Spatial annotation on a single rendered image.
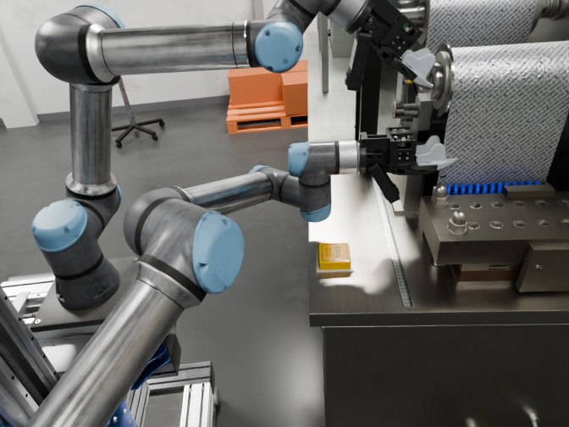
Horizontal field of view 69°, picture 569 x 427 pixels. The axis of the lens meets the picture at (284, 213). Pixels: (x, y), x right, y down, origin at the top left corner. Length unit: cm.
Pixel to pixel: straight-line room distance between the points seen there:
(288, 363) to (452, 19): 141
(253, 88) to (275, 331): 264
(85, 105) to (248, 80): 315
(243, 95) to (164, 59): 337
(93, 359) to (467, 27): 102
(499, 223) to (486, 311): 17
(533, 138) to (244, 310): 151
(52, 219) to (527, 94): 103
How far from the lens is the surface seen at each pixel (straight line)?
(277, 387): 184
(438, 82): 93
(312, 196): 94
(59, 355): 120
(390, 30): 86
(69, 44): 82
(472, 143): 98
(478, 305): 93
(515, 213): 96
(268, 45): 70
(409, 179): 108
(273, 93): 412
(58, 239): 103
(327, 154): 90
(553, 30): 130
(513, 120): 99
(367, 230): 107
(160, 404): 165
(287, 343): 196
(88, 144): 104
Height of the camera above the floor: 155
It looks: 35 degrees down
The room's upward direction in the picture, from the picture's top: 5 degrees counter-clockwise
